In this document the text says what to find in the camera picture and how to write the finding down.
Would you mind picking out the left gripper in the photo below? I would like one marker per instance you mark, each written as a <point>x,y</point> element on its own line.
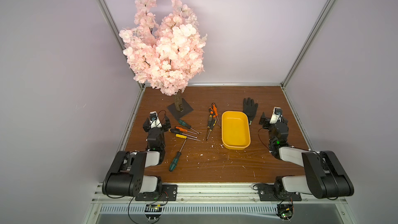
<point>167,124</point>

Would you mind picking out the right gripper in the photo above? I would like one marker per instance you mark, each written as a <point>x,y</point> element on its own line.
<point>265,122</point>

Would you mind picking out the large green black screwdriver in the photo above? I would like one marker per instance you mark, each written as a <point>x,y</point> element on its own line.
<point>175,160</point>

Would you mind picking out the yellow black striped screwdriver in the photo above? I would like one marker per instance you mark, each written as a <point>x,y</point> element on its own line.
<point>209,122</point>

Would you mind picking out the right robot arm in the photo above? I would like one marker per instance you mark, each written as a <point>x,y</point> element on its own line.
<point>325,177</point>

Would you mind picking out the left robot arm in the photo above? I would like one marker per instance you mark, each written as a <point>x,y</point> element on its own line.
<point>126,176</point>

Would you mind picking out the orange black screwdriver left group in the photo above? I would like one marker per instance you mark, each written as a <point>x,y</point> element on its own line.
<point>184,130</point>

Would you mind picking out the small green black screwdriver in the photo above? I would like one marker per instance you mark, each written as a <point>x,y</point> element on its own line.
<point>187,126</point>

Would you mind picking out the yellow plastic storage box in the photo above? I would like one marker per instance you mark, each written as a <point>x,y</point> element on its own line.
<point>235,130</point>

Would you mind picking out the black work glove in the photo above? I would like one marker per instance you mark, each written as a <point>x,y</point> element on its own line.
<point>250,109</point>

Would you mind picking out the pink artificial blossom tree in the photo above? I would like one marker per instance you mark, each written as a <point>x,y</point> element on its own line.
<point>166,55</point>

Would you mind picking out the left controller board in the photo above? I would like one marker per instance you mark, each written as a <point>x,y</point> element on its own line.
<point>153,212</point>

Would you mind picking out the controller board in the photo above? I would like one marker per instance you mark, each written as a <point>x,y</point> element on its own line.
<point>153,212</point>
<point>285,211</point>

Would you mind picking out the right controller board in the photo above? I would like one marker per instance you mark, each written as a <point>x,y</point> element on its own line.
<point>285,211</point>

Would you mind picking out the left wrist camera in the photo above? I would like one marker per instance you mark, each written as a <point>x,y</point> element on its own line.
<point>154,120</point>

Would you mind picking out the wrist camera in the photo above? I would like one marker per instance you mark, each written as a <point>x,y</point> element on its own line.
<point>154,120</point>
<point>276,115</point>

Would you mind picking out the slim yellow handle screwdriver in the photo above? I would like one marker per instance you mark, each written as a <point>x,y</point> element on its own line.
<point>186,137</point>

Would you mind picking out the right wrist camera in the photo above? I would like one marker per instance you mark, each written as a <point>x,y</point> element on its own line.
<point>276,115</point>

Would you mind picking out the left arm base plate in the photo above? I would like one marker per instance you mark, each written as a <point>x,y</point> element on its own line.
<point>167,192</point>

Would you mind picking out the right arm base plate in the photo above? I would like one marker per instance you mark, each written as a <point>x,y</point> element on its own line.
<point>268,192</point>

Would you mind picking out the aluminium front rail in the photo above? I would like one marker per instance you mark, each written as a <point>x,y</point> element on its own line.
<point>214,193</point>

